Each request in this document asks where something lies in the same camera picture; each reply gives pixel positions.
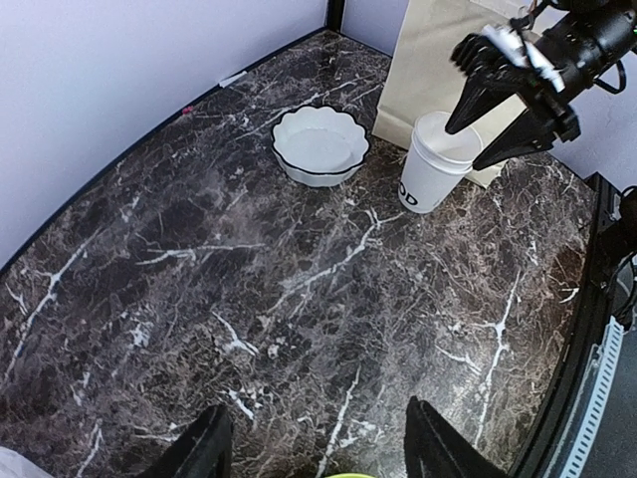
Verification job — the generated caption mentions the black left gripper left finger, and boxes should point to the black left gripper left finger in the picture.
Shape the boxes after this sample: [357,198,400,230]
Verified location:
[157,404,233,477]

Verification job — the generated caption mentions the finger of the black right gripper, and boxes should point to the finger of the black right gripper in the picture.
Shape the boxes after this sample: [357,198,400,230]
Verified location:
[445,74,528,134]
[473,112,553,170]

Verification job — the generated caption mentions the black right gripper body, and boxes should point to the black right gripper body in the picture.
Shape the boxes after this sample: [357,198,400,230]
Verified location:
[451,1,636,141]

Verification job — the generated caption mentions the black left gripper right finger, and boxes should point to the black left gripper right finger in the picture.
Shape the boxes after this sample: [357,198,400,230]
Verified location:
[404,396,508,478]

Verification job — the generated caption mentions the white paper coffee cup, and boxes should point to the white paper coffee cup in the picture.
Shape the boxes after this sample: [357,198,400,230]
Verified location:
[398,112,483,214]

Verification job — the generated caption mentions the brown paper takeout bag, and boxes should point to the brown paper takeout bag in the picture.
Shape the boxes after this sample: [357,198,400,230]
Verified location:
[372,0,547,189]

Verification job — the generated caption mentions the lime green bowl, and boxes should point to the lime green bowl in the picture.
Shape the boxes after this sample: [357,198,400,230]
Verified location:
[325,472,375,478]

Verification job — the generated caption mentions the white scalloped ceramic bowl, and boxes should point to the white scalloped ceramic bowl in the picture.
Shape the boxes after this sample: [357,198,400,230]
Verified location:
[272,106,369,188]

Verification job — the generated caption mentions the black corner frame post left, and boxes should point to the black corner frame post left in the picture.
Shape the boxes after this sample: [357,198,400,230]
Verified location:
[325,0,345,33]

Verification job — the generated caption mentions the white slotted cable duct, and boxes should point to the white slotted cable duct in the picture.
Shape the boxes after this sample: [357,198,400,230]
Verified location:
[553,316,624,478]

